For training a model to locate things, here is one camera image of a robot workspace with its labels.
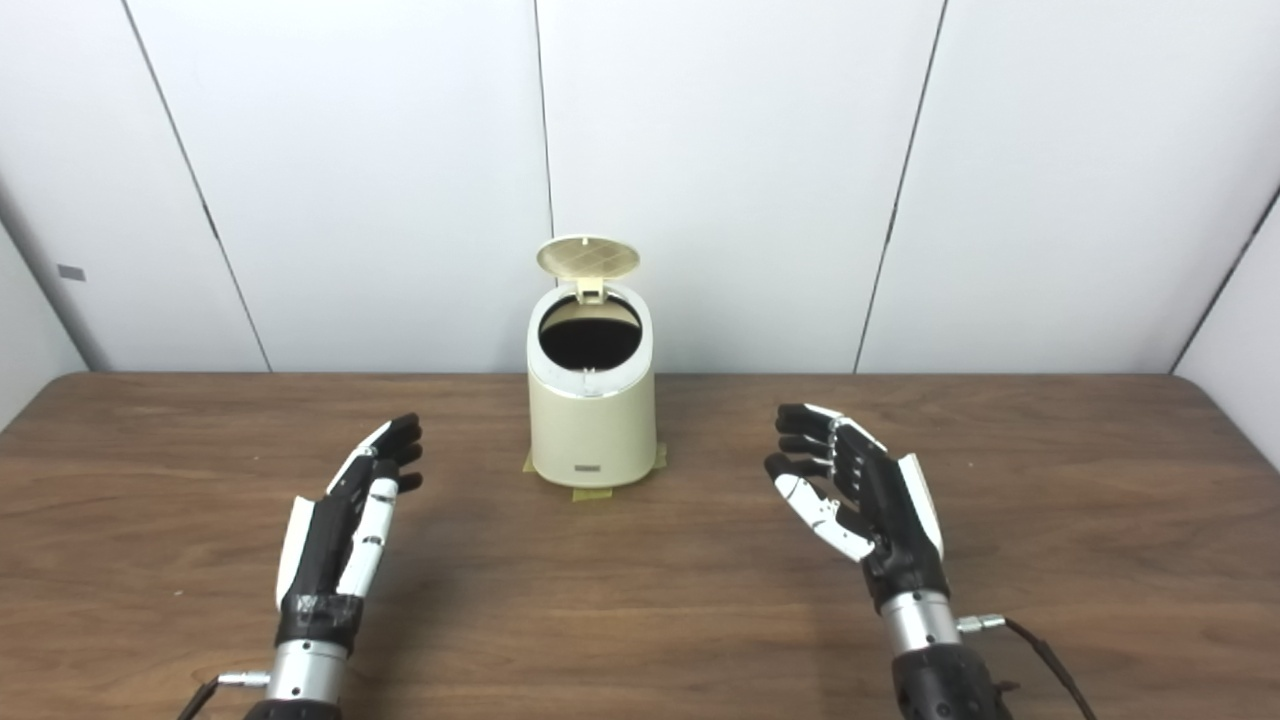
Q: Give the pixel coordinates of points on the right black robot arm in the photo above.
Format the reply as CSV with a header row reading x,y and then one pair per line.
x,y
935,670

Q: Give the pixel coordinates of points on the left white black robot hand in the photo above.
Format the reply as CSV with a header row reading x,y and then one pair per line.
x,y
320,550

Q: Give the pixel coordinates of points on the cream-colored bin body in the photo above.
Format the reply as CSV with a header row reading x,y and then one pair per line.
x,y
592,435

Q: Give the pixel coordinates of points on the cream round bin lid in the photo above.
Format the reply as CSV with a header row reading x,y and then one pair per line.
x,y
588,257

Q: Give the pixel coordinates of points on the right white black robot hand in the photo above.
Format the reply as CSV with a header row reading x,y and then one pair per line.
x,y
890,510

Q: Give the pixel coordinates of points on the grey wall label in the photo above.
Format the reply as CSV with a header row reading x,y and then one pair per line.
x,y
71,272

